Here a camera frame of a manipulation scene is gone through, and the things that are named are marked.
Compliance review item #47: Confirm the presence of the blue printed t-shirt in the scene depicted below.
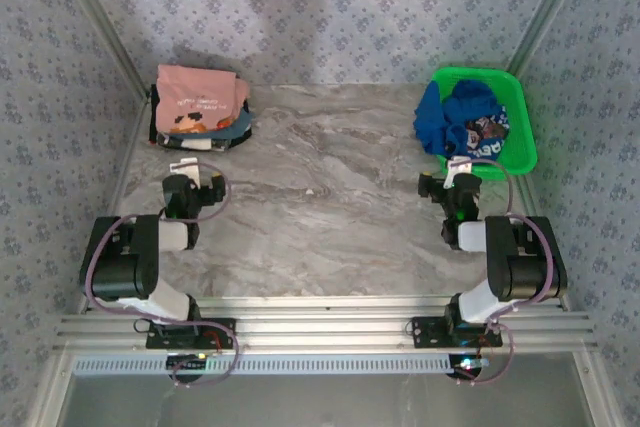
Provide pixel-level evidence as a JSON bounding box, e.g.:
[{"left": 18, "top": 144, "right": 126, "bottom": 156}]
[{"left": 412, "top": 79, "right": 510, "bottom": 161}]

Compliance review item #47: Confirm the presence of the stack of folded clothes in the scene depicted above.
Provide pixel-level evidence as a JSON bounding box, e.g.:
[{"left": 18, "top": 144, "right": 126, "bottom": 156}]
[{"left": 148, "top": 84, "right": 254, "bottom": 152}]

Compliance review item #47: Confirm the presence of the white folded t-shirt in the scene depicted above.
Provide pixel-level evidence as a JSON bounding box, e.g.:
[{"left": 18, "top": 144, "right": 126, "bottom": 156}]
[{"left": 164, "top": 134, "right": 214, "bottom": 152}]

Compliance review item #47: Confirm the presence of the grey-blue folded t-shirt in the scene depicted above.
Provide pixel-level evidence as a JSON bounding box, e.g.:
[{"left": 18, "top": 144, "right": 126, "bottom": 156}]
[{"left": 207, "top": 105, "right": 254, "bottom": 141}]

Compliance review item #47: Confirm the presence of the pink folded t-shirt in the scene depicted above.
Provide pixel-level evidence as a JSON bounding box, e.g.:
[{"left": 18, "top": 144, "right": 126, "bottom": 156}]
[{"left": 156, "top": 64, "right": 251, "bottom": 135}]

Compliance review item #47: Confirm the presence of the green plastic basket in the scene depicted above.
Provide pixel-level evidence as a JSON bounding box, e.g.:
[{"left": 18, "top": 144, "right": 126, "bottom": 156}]
[{"left": 430, "top": 66, "right": 539, "bottom": 179}]

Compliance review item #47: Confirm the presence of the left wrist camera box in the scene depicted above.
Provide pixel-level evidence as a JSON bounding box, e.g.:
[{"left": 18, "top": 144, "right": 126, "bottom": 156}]
[{"left": 168, "top": 158, "right": 202, "bottom": 187}]

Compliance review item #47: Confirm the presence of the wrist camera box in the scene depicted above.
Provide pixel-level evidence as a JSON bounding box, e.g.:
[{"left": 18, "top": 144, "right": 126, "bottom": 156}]
[
  {"left": 168, "top": 158, "right": 202, "bottom": 187},
  {"left": 444, "top": 156, "right": 474, "bottom": 189}
]

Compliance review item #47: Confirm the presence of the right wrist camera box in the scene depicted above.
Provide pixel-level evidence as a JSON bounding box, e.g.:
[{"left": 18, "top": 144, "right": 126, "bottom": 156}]
[{"left": 444, "top": 156, "right": 474, "bottom": 189}]

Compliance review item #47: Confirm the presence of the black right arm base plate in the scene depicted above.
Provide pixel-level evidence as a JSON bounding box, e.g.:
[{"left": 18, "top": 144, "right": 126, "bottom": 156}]
[{"left": 410, "top": 315, "right": 504, "bottom": 349}]

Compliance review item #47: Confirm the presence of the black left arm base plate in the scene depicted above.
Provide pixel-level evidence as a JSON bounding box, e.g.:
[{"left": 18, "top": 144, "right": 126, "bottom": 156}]
[{"left": 145, "top": 317, "right": 238, "bottom": 351}]

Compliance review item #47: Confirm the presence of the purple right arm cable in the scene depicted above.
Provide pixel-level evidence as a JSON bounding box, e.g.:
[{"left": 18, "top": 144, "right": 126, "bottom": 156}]
[{"left": 452, "top": 158, "right": 557, "bottom": 387}]

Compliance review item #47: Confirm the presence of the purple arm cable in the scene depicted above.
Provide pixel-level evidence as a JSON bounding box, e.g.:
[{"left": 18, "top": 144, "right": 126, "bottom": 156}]
[
  {"left": 82, "top": 160, "right": 242, "bottom": 389},
  {"left": 452, "top": 158, "right": 557, "bottom": 387}
]

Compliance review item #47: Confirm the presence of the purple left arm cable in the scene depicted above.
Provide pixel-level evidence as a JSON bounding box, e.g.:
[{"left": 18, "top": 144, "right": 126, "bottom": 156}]
[{"left": 82, "top": 160, "right": 242, "bottom": 389}]

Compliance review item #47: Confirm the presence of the aluminium mounting rail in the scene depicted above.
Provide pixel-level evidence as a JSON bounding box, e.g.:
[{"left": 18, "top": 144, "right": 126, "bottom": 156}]
[{"left": 52, "top": 294, "right": 599, "bottom": 354}]

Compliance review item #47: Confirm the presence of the aluminium frame post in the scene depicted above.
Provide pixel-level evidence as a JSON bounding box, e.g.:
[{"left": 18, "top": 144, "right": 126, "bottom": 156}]
[
  {"left": 48, "top": 0, "right": 152, "bottom": 104},
  {"left": 504, "top": 0, "right": 597, "bottom": 82}
]

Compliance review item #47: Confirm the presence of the grey slotted cable duct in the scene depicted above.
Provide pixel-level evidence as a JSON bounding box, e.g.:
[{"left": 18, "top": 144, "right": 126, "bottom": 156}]
[{"left": 72, "top": 354, "right": 490, "bottom": 377}]

